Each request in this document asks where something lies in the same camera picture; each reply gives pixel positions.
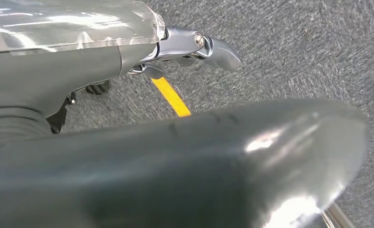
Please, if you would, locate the yellow floor tape square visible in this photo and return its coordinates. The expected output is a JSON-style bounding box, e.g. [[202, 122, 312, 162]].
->
[[151, 77, 192, 118]]

